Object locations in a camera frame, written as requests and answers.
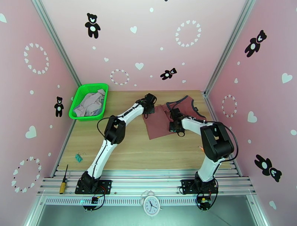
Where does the red black base wire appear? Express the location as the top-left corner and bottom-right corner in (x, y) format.
(196, 183), (220, 212)
(83, 185), (108, 212)

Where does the aluminium frame post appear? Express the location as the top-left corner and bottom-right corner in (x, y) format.
(31, 0), (82, 87)
(204, 0), (257, 93)

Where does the yellow handled screwdriver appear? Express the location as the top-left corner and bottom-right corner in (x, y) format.
(59, 164), (69, 195)

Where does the red tank top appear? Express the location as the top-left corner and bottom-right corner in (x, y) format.
(142, 95), (208, 141)

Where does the pale mauve shirt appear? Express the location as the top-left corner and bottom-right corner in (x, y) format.
(74, 88), (106, 117)

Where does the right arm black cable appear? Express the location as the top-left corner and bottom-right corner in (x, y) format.
(223, 126), (240, 162)

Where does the black yellow circuit board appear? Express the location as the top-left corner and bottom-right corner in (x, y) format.
(197, 196), (212, 210)

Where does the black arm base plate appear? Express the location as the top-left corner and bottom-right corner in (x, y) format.
(75, 179), (112, 195)
(180, 179), (219, 195)

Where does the white alarm clock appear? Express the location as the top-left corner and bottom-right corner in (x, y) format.
(140, 190), (163, 220)

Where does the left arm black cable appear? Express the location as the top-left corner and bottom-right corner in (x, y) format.
(97, 116), (117, 141)

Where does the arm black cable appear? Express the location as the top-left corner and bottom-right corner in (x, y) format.
(97, 116), (117, 141)
(223, 126), (240, 162)

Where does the aluminium rail base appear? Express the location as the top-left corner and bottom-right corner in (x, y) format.
(36, 169), (257, 196)

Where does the green plastic basket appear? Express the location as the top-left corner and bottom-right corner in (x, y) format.
(69, 83), (109, 122)

